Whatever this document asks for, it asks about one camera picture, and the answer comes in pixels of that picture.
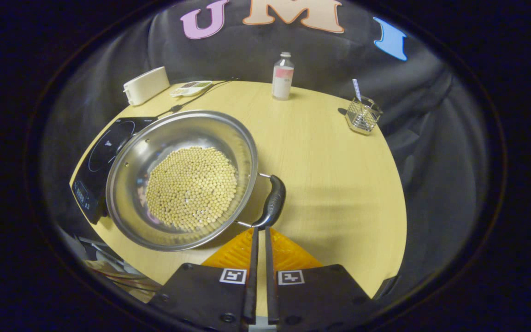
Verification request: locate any black power cable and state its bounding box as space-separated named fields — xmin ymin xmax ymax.
xmin=156 ymin=77 xmax=241 ymax=118

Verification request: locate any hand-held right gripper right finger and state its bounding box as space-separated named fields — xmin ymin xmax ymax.
xmin=265 ymin=226 xmax=372 ymax=332

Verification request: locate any black induction cooktop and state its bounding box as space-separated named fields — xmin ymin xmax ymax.
xmin=70 ymin=117 xmax=159 ymax=225

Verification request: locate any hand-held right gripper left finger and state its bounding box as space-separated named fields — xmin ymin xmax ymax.
xmin=148 ymin=226 xmax=260 ymax=332

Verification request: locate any pile of yellow soybeans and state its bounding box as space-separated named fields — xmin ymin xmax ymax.
xmin=145 ymin=146 xmax=238 ymax=232

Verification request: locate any white toaster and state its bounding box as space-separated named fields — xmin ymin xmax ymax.
xmin=123 ymin=66 xmax=171 ymax=107

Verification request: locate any wire mesh holder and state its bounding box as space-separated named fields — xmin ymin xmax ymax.
xmin=345 ymin=96 xmax=383 ymax=135

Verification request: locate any white divided bean dish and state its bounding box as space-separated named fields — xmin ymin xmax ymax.
xmin=170 ymin=81 xmax=213 ymax=98

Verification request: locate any clear bottle with pink label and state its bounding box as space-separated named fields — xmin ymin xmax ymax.
xmin=272 ymin=52 xmax=295 ymax=101

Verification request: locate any stainless steel pot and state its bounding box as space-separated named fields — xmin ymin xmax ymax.
xmin=106 ymin=110 xmax=287 ymax=252

